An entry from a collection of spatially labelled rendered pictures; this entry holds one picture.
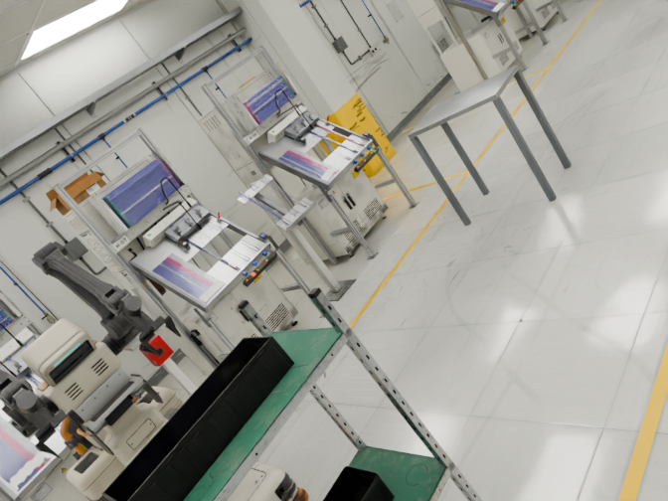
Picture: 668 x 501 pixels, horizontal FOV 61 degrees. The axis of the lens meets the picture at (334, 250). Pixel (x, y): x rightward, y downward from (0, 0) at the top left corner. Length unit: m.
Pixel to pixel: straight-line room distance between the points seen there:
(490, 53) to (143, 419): 6.16
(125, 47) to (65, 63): 0.65
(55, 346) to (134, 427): 0.45
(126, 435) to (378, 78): 6.72
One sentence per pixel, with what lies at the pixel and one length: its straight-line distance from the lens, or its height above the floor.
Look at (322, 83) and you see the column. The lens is 6.90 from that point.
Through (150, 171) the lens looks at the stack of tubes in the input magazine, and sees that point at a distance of 4.37.
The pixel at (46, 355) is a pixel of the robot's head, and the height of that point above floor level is 1.33.
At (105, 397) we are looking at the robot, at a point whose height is 1.06.
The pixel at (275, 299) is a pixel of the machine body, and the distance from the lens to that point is 4.48.
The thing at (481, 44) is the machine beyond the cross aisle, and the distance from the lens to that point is 7.54.
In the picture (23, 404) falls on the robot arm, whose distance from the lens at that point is 2.00.
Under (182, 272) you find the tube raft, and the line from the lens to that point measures 4.06.
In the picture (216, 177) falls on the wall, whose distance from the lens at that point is 6.34.
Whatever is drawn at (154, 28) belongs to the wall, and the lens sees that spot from 6.69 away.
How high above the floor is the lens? 1.64
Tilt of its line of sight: 17 degrees down
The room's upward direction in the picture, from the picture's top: 36 degrees counter-clockwise
